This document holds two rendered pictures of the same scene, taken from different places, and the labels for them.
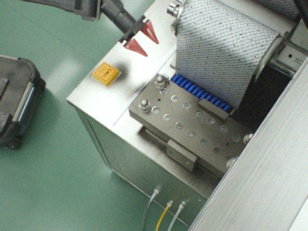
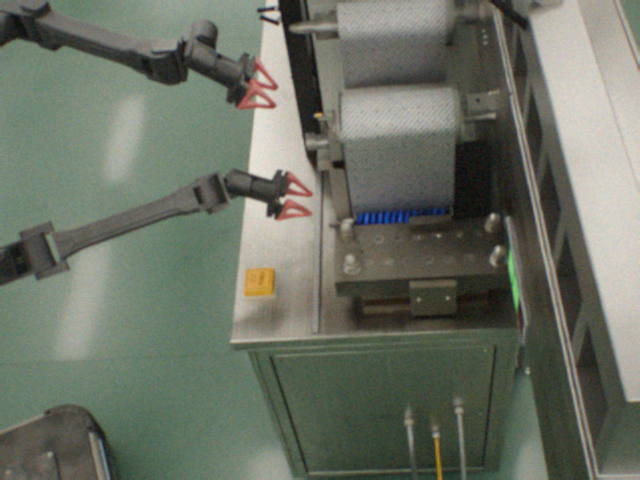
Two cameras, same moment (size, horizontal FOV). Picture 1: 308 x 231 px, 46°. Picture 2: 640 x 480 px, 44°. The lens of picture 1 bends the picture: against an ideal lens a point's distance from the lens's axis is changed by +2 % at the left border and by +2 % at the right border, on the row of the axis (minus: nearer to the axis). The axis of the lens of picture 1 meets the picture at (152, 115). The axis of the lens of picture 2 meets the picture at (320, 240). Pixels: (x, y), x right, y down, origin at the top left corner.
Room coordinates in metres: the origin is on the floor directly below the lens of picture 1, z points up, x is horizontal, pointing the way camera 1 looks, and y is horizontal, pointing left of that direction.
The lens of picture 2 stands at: (-0.38, 0.62, 2.41)
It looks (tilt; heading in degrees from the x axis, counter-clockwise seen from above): 50 degrees down; 329
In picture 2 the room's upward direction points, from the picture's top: 11 degrees counter-clockwise
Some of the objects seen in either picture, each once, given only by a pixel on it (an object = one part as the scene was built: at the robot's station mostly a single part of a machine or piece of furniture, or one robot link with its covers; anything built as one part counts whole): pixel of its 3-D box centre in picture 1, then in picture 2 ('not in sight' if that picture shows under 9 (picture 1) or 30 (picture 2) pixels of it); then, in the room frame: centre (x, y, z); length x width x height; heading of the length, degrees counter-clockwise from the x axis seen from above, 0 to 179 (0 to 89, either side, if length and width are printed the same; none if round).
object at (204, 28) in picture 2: not in sight; (187, 50); (0.89, 0.08, 1.45); 0.12 x 0.11 x 0.09; 51
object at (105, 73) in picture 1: (105, 73); (259, 281); (0.69, 0.16, 0.91); 0.07 x 0.07 x 0.02; 50
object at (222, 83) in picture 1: (208, 76); (401, 186); (0.54, -0.17, 1.11); 0.23 x 0.01 x 0.18; 50
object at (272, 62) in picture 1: (284, 65); (477, 115); (0.47, -0.34, 1.25); 0.07 x 0.04 x 0.04; 50
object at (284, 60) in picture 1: (291, 59); (480, 103); (0.47, -0.35, 1.28); 0.06 x 0.05 x 0.02; 50
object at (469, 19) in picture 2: not in sight; (466, 12); (0.66, -0.51, 1.34); 0.07 x 0.07 x 0.07; 50
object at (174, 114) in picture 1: (194, 127); (423, 256); (0.42, -0.13, 1.00); 0.40 x 0.16 x 0.06; 50
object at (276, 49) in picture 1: (271, 58); (458, 117); (0.50, -0.31, 1.25); 0.15 x 0.01 x 0.15; 140
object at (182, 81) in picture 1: (201, 94); (403, 217); (0.52, -0.16, 1.03); 0.21 x 0.04 x 0.03; 50
